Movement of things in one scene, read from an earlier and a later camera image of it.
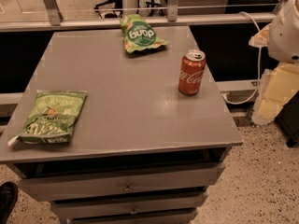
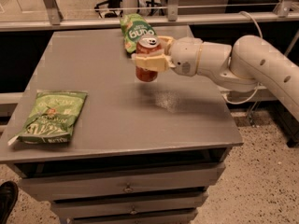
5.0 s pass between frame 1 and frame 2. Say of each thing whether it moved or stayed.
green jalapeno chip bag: stayed
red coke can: moved
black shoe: stayed
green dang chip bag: stayed
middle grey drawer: stayed
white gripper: moved
